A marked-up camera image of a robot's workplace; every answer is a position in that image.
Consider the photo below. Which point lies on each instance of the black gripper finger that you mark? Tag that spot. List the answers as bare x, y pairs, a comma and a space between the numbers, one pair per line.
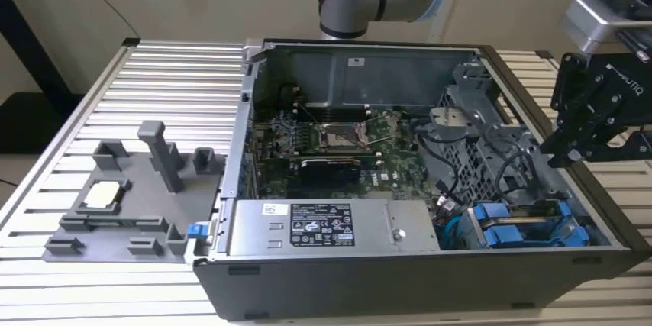
571, 146
636, 146

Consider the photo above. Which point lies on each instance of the hard disk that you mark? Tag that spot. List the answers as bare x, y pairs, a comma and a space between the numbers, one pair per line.
529, 230

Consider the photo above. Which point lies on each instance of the metal disk bay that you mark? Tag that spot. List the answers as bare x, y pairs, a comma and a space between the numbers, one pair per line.
473, 135

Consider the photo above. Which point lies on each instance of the green motherboard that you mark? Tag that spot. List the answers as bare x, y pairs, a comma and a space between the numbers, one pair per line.
407, 165

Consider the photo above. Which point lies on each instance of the CPU socket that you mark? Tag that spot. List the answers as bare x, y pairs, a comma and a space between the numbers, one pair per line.
340, 136

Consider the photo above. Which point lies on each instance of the black RAM slots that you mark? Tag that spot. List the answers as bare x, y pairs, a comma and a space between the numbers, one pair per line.
336, 113

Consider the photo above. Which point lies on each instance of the black graphics card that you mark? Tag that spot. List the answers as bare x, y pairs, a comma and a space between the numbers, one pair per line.
331, 173

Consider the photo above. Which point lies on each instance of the black PC case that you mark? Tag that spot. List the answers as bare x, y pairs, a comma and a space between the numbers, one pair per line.
407, 284

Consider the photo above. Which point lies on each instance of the thin metal locking lever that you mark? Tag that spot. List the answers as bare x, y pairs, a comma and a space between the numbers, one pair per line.
312, 115

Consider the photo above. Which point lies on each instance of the silver power supply unit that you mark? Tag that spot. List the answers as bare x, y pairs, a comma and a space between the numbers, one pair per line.
331, 226

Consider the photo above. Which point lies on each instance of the grey parts rack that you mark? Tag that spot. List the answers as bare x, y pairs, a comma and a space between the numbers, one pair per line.
148, 204

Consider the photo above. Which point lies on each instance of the green RAM stick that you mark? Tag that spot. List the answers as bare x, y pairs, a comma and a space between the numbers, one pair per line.
117, 222

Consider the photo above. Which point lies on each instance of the silver CPU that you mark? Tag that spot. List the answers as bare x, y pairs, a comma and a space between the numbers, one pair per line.
104, 194

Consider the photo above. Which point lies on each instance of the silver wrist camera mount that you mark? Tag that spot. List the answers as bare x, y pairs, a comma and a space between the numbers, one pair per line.
591, 24

